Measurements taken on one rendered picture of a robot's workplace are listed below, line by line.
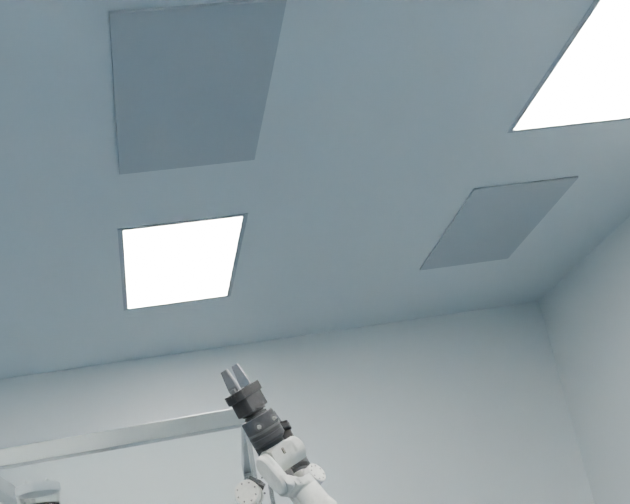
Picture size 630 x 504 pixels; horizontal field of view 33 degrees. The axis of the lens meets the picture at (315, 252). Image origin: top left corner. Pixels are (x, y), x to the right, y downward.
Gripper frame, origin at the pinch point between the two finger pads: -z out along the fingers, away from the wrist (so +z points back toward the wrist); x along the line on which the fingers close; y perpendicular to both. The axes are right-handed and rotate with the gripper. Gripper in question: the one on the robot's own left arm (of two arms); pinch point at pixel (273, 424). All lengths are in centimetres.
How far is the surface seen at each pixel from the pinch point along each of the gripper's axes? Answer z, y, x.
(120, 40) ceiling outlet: -115, 21, 65
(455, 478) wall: -97, -269, -285
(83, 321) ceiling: -220, -39, -206
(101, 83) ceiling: -127, 19, 39
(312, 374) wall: -194, -202, -271
